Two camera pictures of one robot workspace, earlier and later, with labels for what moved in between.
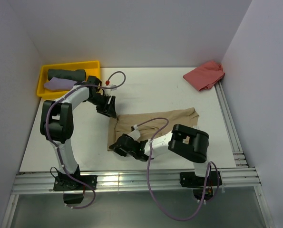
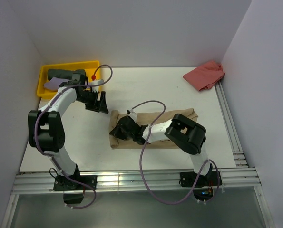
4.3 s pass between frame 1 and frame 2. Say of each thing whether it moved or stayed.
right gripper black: moved
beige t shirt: stayed
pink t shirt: stayed
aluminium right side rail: stayed
